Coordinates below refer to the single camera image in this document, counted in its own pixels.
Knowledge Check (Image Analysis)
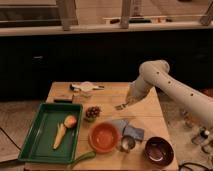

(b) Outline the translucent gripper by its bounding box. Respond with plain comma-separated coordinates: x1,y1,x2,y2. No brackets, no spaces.
125,92,140,106

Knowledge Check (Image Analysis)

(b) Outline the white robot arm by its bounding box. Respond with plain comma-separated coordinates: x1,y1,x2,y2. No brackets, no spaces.
126,60,213,129

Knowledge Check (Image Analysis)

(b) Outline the red bowl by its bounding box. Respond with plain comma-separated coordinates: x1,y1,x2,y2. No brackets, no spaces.
88,122,120,154

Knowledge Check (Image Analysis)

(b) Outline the dark purple bowl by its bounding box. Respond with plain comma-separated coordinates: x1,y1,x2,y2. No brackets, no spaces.
144,137,174,167

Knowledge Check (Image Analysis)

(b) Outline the grey cloth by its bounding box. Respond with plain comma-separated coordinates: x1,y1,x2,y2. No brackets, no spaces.
109,119,129,133

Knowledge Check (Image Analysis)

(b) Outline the bunch of toy grapes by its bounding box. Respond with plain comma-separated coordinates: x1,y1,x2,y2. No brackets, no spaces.
85,106,101,122

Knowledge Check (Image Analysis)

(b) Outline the white citrus juicer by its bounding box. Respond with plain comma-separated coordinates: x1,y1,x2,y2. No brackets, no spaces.
70,81,104,92

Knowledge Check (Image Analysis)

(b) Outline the small metal cup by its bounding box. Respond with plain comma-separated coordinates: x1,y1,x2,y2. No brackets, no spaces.
121,135,136,153

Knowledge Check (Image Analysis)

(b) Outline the toy peach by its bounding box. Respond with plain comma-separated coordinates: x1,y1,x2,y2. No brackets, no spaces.
64,115,77,128

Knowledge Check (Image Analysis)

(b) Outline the green toy pepper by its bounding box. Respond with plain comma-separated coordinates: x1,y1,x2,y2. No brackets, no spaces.
67,151,96,170

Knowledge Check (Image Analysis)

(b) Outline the toy yellow corn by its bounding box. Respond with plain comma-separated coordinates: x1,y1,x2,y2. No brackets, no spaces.
53,123,66,149

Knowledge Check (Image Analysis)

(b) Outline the green plastic tray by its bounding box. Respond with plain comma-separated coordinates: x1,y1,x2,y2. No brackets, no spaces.
18,103,83,164

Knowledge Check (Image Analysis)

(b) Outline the black floor cable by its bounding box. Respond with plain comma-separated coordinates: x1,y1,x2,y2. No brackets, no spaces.
178,161,213,171

